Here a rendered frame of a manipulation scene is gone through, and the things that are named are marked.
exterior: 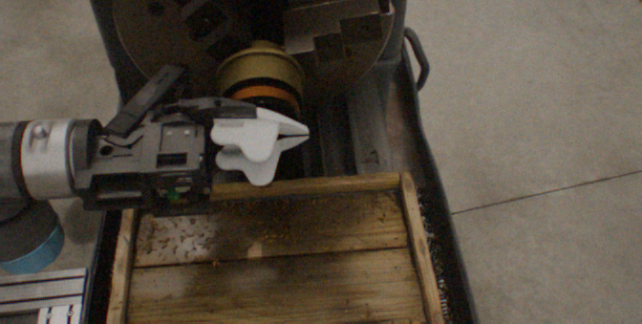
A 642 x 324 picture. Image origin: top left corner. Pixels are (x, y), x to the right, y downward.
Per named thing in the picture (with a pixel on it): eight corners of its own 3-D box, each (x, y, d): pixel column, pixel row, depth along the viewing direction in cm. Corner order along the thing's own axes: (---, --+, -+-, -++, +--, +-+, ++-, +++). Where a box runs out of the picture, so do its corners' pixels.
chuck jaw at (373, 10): (279, -15, 72) (383, -35, 72) (288, 19, 76) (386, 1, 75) (284, 51, 65) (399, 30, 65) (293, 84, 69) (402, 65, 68)
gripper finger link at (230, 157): (311, 190, 62) (216, 196, 61) (308, 143, 66) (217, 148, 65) (311, 170, 59) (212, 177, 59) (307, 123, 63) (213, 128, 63)
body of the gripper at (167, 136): (217, 215, 61) (88, 224, 60) (219, 146, 66) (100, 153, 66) (206, 165, 55) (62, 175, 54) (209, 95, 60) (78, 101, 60)
